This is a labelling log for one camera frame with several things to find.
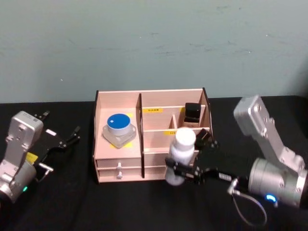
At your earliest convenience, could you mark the pale wooden desk organizer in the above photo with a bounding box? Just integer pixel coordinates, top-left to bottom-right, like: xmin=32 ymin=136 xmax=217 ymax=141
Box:
xmin=92 ymin=87 xmax=214 ymax=185

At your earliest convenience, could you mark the white plastic bottle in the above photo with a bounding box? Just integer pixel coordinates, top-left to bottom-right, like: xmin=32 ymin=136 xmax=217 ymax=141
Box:
xmin=165 ymin=127 xmax=197 ymax=186

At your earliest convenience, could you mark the thin right gripper cable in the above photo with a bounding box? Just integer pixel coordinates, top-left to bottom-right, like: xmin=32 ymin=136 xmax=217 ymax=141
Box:
xmin=227 ymin=178 xmax=268 ymax=227

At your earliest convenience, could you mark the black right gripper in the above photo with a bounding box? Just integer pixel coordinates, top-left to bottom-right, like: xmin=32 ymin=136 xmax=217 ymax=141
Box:
xmin=165 ymin=128 xmax=251 ymax=192

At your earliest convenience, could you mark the black table cloth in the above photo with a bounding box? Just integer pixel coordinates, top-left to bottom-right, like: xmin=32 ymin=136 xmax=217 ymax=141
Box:
xmin=0 ymin=95 xmax=308 ymax=231

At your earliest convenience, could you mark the pale wooden drawer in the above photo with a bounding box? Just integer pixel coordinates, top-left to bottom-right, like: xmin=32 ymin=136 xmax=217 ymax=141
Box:
xmin=96 ymin=168 xmax=143 ymax=183
xmin=95 ymin=157 xmax=143 ymax=170

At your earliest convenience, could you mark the small black box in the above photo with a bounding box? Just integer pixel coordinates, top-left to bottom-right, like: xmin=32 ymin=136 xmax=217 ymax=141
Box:
xmin=183 ymin=103 xmax=202 ymax=128

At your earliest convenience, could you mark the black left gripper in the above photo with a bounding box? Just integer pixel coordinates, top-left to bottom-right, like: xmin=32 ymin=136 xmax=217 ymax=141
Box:
xmin=25 ymin=110 xmax=81 ymax=167

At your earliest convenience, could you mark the clear jar with blue lid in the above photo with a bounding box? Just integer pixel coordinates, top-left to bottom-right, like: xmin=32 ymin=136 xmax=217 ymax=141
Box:
xmin=102 ymin=112 xmax=137 ymax=149

